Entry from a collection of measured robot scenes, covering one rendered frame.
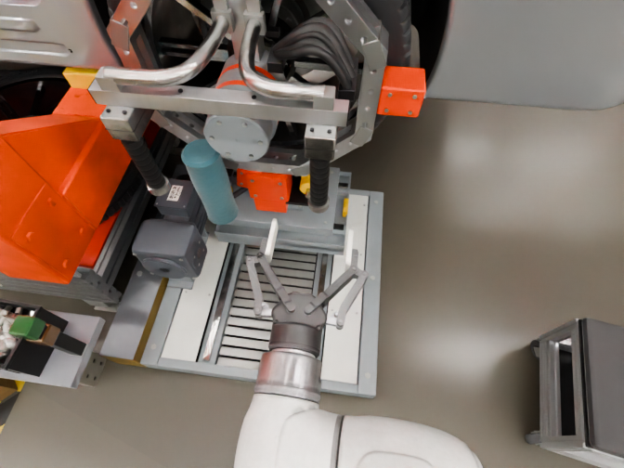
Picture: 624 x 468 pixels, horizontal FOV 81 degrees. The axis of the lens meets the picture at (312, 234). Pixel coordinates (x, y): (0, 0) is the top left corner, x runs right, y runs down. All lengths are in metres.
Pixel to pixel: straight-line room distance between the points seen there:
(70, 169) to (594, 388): 1.44
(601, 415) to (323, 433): 0.90
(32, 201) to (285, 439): 0.73
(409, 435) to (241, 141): 0.56
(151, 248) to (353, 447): 0.88
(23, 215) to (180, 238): 0.41
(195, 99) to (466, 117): 1.75
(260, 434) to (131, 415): 1.04
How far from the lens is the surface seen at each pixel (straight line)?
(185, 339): 1.41
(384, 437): 0.48
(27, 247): 0.97
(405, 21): 0.84
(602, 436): 1.25
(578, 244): 1.93
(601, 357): 1.32
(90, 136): 1.13
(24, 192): 0.96
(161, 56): 1.01
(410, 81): 0.83
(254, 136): 0.73
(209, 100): 0.63
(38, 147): 1.00
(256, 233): 1.43
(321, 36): 0.63
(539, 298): 1.71
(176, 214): 1.26
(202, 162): 0.88
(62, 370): 1.11
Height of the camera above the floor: 1.37
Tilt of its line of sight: 60 degrees down
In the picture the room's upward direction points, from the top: straight up
